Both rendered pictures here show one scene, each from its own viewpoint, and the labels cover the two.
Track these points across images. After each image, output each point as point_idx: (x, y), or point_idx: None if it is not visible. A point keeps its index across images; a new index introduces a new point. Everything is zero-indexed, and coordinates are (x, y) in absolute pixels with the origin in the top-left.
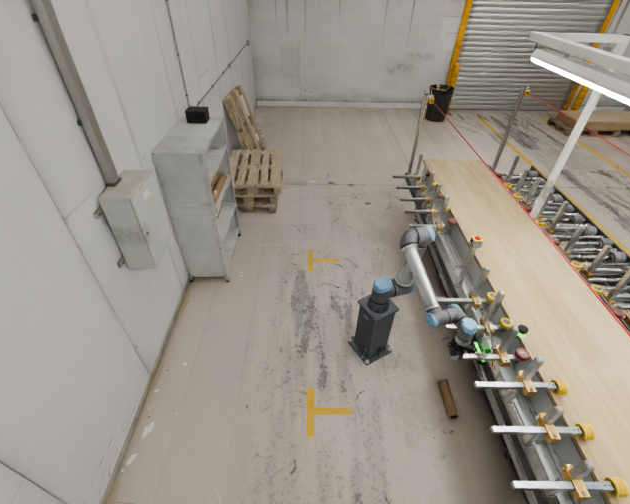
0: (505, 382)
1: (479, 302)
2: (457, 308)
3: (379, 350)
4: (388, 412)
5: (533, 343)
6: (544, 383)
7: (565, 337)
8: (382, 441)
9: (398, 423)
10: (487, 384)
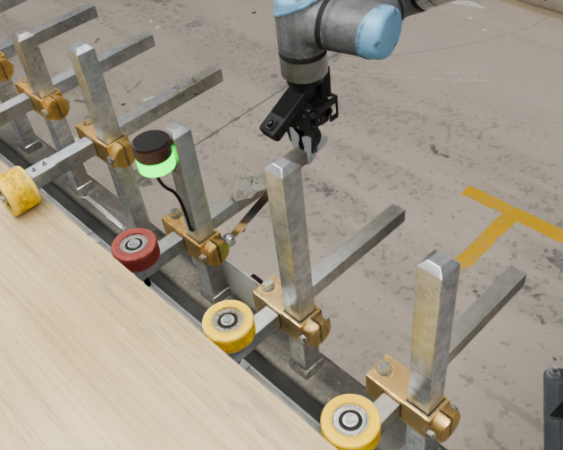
0: (155, 105)
1: (379, 372)
2: (365, 5)
3: (561, 400)
4: (398, 320)
5: (108, 304)
6: (57, 160)
7: None
8: (361, 270)
9: (363, 319)
10: (192, 79)
